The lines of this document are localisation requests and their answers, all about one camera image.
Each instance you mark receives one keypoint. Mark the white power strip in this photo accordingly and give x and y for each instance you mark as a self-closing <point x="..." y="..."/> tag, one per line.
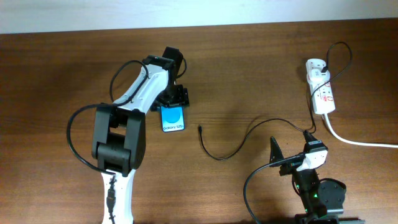
<point x="322" y="100"/>

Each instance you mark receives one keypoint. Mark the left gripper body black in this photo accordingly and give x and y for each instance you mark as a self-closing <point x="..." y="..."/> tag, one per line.
<point x="172" y="94"/>

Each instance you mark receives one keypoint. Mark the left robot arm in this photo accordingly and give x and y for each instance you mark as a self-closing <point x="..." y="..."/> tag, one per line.
<point x="119" y="138"/>

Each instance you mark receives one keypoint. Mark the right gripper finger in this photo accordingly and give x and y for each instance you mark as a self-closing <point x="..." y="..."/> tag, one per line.
<point x="309" y="137"/>
<point x="276" y="156"/>

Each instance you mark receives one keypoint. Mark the blue screen smartphone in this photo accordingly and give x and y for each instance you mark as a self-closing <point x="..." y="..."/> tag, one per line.
<point x="172" y="119"/>

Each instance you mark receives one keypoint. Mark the white charger adapter plug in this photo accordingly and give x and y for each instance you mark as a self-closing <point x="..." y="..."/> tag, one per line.
<point x="316" y="76"/>

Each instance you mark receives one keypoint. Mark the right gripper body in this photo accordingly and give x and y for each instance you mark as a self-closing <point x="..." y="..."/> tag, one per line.
<point x="289" y="166"/>

